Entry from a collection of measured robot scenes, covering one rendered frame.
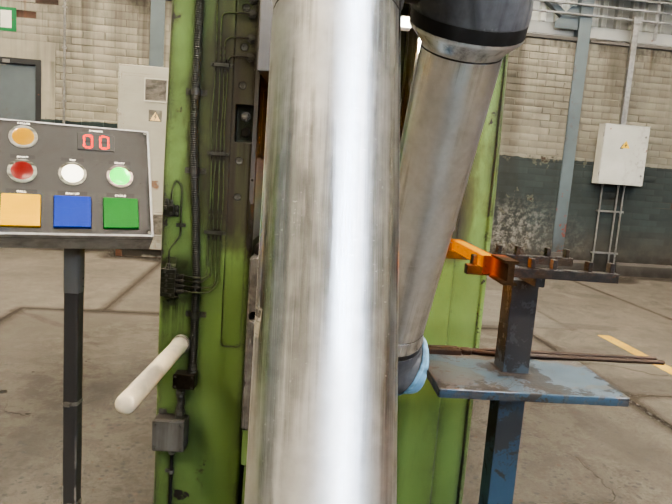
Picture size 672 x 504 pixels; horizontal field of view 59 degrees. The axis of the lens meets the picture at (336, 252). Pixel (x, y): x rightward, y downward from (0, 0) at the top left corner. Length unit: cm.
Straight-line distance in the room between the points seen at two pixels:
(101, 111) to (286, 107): 724
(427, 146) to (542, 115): 750
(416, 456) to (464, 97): 137
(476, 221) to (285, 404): 132
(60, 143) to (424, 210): 101
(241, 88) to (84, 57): 619
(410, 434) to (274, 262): 142
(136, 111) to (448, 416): 568
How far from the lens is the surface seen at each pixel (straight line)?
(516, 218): 802
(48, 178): 146
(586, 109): 840
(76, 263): 154
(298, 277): 41
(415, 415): 179
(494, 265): 116
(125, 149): 150
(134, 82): 697
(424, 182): 66
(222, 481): 190
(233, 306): 170
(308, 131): 44
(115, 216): 141
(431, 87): 63
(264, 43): 153
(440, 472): 188
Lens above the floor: 114
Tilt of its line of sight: 8 degrees down
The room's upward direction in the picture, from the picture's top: 4 degrees clockwise
